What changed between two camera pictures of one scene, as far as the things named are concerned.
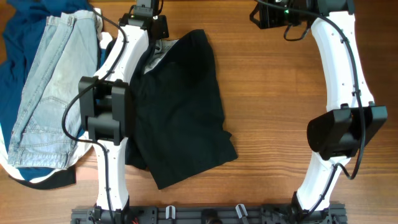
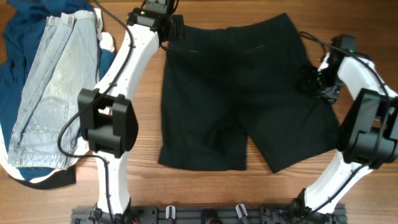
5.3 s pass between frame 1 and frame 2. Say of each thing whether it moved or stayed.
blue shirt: stayed
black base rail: stayed
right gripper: moved
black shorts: moved
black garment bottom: stayed
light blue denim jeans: stayed
